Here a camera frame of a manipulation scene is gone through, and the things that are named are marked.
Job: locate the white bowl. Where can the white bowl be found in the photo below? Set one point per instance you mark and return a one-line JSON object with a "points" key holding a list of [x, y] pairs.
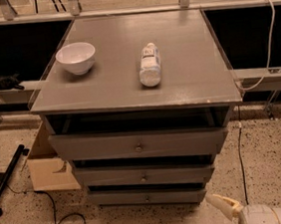
{"points": [[76, 58]]}

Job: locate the grey drawer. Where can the grey drawer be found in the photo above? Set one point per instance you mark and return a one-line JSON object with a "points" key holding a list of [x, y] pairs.
{"points": [[131, 175], [138, 144], [147, 197]]}

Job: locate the grey middle drawer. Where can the grey middle drawer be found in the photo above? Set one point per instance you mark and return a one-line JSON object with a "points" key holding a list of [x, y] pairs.
{"points": [[131, 175]]}

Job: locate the black tripod background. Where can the black tripod background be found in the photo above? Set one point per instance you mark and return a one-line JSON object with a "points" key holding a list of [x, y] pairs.
{"points": [[49, 6]]}

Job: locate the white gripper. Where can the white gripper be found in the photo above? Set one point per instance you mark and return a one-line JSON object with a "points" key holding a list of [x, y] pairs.
{"points": [[259, 216]]}

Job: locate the grey drawer cabinet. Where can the grey drawer cabinet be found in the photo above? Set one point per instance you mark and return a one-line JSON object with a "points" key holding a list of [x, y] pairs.
{"points": [[196, 90]]}

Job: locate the clear plastic bottle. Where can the clear plastic bottle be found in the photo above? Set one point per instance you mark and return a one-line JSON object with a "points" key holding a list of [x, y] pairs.
{"points": [[150, 69]]}

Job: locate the cardboard box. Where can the cardboard box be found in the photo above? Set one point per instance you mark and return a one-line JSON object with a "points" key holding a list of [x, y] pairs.
{"points": [[47, 170]]}

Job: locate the black metal stand bar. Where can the black metal stand bar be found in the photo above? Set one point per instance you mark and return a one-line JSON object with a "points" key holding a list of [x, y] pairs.
{"points": [[5, 176]]}

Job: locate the grey top drawer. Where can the grey top drawer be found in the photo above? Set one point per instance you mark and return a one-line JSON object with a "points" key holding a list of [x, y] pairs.
{"points": [[138, 144]]}

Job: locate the grey bottom drawer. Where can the grey bottom drawer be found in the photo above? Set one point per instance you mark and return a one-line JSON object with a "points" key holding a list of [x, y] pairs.
{"points": [[147, 197]]}

